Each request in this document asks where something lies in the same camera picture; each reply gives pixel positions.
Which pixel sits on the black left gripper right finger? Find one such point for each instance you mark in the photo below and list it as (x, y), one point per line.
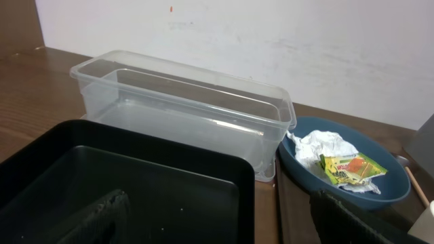
(338, 221)

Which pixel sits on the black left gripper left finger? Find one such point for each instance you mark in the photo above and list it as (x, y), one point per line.
(103, 221)

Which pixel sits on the yellow snack wrapper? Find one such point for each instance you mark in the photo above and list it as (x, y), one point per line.
(356, 169)

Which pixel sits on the dark blue plate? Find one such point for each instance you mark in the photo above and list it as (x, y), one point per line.
(394, 185)

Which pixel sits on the white paper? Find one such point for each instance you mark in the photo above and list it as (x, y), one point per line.
(309, 148)

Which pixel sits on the grey dishwasher rack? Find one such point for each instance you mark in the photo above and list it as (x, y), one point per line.
(421, 146)

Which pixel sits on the black plastic bin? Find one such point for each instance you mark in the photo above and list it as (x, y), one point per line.
(178, 193)

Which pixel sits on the wooden chopstick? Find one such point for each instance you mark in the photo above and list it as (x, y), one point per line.
(417, 188)

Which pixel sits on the clear plastic bin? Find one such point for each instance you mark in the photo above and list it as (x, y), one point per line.
(187, 104)

